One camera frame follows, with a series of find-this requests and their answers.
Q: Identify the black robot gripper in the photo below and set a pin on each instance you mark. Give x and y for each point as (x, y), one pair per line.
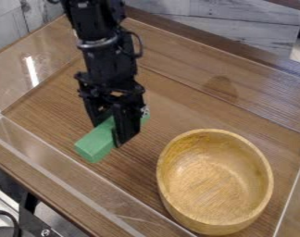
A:
(108, 85)

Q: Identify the green rectangular block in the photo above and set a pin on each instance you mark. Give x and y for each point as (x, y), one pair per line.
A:
(96, 145)

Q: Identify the brown wooden bowl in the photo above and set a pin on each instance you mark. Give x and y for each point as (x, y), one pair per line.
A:
(216, 181)

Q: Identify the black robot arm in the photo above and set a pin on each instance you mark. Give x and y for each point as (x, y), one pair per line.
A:
(97, 19)

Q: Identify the clear acrylic tray wall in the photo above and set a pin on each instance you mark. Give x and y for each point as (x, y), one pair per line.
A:
(205, 82)

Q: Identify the black table leg bracket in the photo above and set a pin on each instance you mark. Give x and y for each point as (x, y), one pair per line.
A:
(31, 226)

